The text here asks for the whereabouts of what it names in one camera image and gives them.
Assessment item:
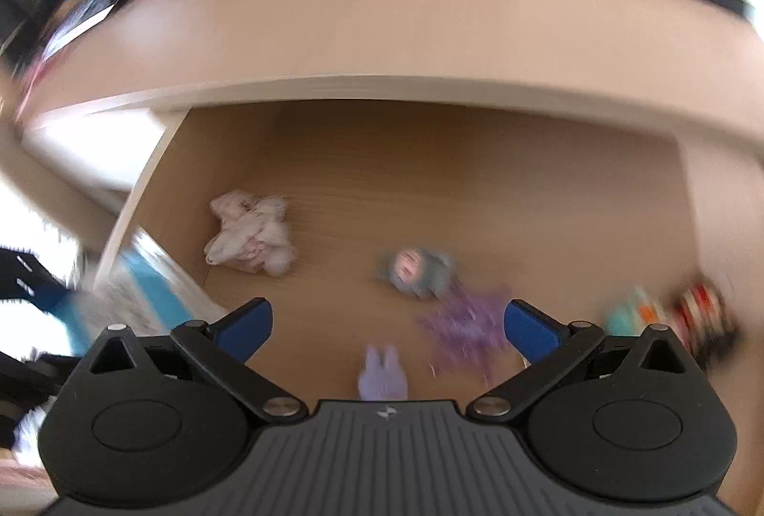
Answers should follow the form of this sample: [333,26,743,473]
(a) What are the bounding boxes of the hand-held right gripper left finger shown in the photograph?
[89,297,305,424]

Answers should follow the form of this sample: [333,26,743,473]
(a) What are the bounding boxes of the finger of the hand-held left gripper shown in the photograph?
[0,246,78,327]

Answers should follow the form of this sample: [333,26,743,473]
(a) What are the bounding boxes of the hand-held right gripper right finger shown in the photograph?
[466,299,687,424]

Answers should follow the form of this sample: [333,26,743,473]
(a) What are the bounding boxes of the purple plastic snowflake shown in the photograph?
[416,283,515,379]

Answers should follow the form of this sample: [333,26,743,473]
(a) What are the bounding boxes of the blue cotton swab packet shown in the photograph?
[72,230,231,356]

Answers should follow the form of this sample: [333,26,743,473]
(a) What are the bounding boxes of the white and teal squishy toy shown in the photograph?
[604,286,672,339]

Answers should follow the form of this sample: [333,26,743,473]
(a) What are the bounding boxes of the grey figure toy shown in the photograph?
[376,246,459,302]

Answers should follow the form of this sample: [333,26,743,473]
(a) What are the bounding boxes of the lavender bunny toy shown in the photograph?
[357,345,410,402]

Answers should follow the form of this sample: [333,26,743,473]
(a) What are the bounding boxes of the red and black doll figurine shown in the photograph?
[673,277,741,365]

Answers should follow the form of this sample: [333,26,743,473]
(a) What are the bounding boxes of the wooden drawer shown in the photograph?
[95,98,764,410]

